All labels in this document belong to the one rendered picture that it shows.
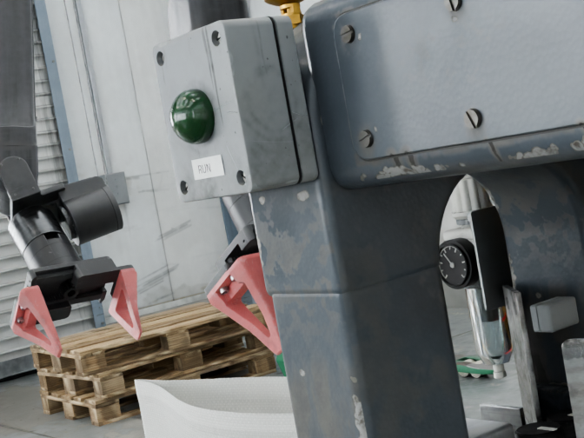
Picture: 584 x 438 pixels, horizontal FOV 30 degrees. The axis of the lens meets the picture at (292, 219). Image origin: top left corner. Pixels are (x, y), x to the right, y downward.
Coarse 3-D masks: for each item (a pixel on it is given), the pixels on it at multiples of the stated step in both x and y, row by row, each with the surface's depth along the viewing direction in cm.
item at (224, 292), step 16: (240, 256) 90; (256, 256) 86; (224, 272) 87; (240, 272) 85; (256, 272) 85; (208, 288) 89; (224, 288) 88; (240, 288) 87; (256, 288) 85; (224, 304) 88; (240, 304) 89; (272, 304) 86; (240, 320) 88; (256, 320) 88; (272, 320) 85; (256, 336) 87; (272, 336) 86
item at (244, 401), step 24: (144, 384) 117; (168, 384) 115; (192, 384) 113; (216, 384) 111; (240, 384) 109; (264, 384) 107; (144, 408) 118; (168, 408) 110; (192, 408) 100; (216, 408) 111; (240, 408) 110; (264, 408) 108; (288, 408) 106; (144, 432) 119; (168, 432) 112; (192, 432) 101; (216, 432) 96; (240, 432) 94; (264, 432) 92; (288, 432) 90
